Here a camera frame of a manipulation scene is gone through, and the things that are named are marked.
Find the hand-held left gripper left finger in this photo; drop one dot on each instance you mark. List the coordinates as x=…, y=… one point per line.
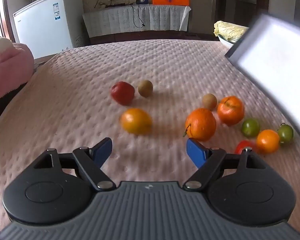
x=103, y=151

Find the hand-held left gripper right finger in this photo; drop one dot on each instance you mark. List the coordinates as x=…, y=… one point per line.
x=195, y=152

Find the large orange with stem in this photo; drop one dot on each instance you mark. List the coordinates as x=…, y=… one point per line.
x=200, y=124

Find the yellow-orange citrus fruit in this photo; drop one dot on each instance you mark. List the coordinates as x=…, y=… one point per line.
x=136, y=120

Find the red tomato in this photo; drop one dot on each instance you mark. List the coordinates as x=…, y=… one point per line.
x=243, y=146

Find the brown kiwi fruit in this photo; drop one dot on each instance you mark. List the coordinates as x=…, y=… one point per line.
x=145, y=88
x=209, y=101

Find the orange mandarin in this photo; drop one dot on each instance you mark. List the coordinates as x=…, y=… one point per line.
x=230, y=110

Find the green tomato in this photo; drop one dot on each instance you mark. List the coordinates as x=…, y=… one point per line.
x=250, y=127
x=285, y=133

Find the red apple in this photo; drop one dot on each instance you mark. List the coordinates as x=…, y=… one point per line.
x=122, y=93

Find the small smooth orange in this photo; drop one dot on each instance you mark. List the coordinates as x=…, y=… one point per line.
x=267, y=141

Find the grey box with white inside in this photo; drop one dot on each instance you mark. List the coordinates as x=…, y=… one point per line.
x=272, y=55

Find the light blue printed plate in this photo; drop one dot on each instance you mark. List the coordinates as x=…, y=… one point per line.
x=226, y=44

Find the wooden TV cabinet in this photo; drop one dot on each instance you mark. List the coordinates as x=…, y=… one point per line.
x=140, y=36

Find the pink plush toy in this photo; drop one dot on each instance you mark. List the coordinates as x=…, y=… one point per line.
x=7, y=72

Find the napa cabbage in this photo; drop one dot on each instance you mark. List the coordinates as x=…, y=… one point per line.
x=227, y=31

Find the white lace cabinet cover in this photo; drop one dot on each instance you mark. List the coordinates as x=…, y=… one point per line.
x=120, y=17

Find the white chest freezer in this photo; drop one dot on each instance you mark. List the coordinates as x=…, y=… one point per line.
x=40, y=27

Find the black set-top box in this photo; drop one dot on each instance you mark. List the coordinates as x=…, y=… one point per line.
x=115, y=4

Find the dark wooden door frame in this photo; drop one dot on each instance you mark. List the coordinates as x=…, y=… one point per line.
x=223, y=5

